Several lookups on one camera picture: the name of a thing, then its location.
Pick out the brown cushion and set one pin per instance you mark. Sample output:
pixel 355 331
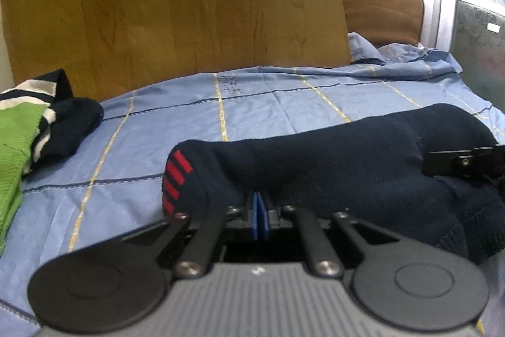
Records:
pixel 378 5

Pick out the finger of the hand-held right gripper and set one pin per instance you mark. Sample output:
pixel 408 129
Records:
pixel 465 162

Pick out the frosted patterned glass panel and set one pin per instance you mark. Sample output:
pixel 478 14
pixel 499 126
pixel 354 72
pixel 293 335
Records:
pixel 481 76

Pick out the green striped navy garment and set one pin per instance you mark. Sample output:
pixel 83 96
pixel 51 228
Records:
pixel 15 147

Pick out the wooden laminate board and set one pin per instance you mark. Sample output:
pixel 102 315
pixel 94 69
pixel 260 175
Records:
pixel 177 5

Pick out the navy patterned sweater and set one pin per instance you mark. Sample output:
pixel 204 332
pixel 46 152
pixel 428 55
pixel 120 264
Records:
pixel 335 163

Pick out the white window frame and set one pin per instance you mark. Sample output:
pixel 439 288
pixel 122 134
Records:
pixel 440 5

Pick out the white label sticker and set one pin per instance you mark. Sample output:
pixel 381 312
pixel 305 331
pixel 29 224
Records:
pixel 492 28

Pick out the blue checked bedsheet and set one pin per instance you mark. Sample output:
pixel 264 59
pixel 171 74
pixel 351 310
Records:
pixel 256 104

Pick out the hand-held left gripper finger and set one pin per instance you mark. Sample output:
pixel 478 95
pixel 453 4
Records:
pixel 263 218
pixel 255 218

